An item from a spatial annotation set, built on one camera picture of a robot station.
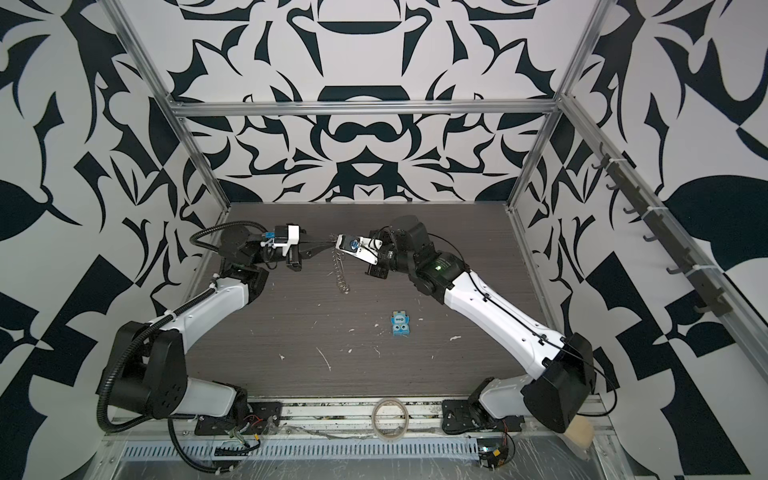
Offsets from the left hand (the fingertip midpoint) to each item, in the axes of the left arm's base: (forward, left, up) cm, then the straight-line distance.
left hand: (335, 233), depth 68 cm
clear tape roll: (-33, -15, -33) cm, 49 cm away
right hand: (0, -5, -3) cm, 6 cm away
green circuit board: (-39, -35, -34) cm, 63 cm away
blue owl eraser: (-8, -16, -33) cm, 37 cm away
